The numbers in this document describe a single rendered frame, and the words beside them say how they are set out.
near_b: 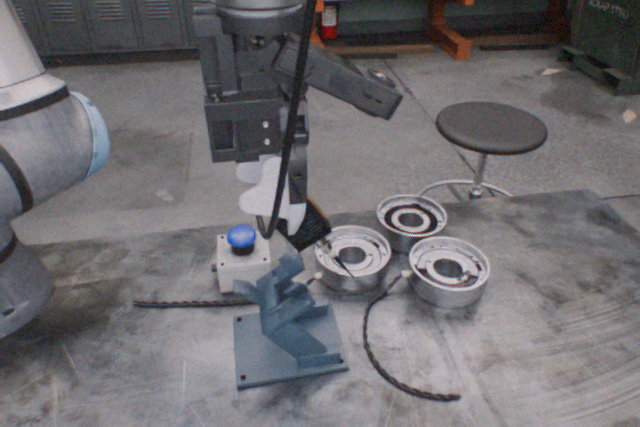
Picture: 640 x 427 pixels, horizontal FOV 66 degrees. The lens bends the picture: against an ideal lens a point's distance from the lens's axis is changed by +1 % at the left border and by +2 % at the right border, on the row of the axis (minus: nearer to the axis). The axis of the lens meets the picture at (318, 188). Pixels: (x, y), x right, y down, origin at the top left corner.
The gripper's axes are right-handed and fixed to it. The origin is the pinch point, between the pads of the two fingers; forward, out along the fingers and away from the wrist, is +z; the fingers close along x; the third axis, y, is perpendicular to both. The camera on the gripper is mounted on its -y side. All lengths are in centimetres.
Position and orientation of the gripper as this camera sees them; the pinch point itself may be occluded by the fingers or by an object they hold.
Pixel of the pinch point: (295, 212)
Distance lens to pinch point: 48.8
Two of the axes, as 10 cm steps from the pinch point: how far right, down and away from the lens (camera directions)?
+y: -9.8, 1.1, -1.5
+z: 0.0, 8.3, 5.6
